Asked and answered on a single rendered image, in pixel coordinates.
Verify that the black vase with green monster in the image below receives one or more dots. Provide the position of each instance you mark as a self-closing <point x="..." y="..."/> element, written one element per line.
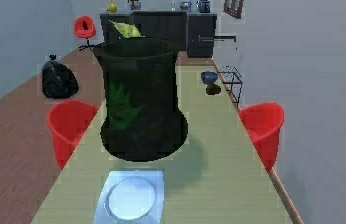
<point x="147" y="100"/>

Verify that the yellow vase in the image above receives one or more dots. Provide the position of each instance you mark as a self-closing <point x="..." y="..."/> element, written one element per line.
<point x="112" y="7"/>

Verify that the blue bowl on dark stand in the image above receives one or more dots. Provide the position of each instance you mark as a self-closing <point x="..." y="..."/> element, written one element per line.
<point x="210" y="80"/>

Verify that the black kitchen cabinet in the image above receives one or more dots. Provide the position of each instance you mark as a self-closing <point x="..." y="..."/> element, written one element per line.
<point x="197" y="33"/>

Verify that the red bucket chair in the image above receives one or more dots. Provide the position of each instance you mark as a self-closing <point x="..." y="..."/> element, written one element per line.
<point x="264" y="130"/>
<point x="66" y="126"/>

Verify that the green leafy plant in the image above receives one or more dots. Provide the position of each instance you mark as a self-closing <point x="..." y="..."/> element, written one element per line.
<point x="127" y="30"/>

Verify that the pale blue square plate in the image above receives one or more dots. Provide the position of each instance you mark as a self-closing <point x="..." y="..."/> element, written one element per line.
<point x="131" y="200"/>

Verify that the grey pot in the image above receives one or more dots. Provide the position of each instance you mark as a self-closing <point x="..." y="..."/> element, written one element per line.
<point x="185" y="5"/>

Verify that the dark blue kettle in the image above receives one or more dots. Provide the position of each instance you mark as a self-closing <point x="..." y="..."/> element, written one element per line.
<point x="203" y="6"/>

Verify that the red and dark small object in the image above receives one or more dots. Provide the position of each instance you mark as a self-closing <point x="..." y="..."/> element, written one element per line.
<point x="134" y="4"/>

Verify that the black garbage bag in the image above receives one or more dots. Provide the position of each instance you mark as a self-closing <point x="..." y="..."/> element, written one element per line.
<point x="58" y="81"/>

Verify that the red swivel chair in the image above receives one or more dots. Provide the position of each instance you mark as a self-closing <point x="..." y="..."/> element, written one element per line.
<point x="85" y="28"/>

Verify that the black wall bar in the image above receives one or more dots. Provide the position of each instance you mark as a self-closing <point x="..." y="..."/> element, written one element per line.
<point x="217" y="38"/>

